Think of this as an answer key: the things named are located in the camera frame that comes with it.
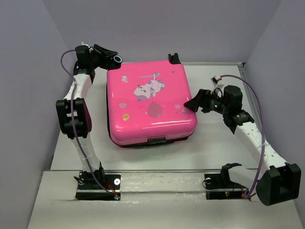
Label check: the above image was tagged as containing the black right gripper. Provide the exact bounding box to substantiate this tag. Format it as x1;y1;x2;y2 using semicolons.
184;89;229;115

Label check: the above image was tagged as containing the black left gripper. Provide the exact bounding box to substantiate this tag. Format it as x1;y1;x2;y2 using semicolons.
89;43;118;69

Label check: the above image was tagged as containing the pink hard-shell suitcase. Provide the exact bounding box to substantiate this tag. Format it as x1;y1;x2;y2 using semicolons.
106;53;197;147

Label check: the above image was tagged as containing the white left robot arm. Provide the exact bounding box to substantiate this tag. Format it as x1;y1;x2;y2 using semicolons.
55;43;122;191

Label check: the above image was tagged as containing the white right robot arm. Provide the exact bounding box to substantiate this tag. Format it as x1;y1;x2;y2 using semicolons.
184;85;301;206

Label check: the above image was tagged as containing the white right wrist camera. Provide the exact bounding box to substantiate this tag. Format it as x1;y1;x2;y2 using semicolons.
211;75;224;93

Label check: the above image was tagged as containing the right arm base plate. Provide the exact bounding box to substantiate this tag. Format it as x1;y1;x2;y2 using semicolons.
202;163;255;200

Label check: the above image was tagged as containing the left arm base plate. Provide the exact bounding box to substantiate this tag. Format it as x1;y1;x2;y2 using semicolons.
74;173;121;201

